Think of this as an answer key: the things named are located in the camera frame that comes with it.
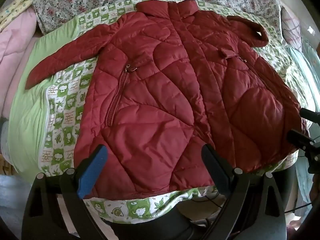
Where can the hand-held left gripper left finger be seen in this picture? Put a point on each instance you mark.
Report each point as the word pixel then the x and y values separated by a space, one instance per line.
pixel 93 170

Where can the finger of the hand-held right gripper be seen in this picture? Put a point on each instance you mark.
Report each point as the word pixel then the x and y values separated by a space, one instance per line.
pixel 298 138
pixel 308 115

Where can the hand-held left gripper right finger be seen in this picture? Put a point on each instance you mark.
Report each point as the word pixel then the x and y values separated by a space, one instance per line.
pixel 212 165

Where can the red quilted jacket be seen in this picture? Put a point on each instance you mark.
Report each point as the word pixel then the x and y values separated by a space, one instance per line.
pixel 162 92

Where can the pale teal cloth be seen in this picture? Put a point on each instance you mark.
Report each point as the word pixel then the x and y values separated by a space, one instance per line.
pixel 308 80

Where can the green patterned blanket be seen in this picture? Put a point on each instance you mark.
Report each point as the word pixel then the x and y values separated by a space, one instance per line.
pixel 60 110

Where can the plaid pillow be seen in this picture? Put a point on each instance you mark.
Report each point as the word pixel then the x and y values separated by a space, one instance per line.
pixel 291 27

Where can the pink quilt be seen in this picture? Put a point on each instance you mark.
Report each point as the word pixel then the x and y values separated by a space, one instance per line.
pixel 15 47

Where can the yellow floral cloth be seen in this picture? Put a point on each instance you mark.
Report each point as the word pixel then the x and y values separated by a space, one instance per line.
pixel 15 6

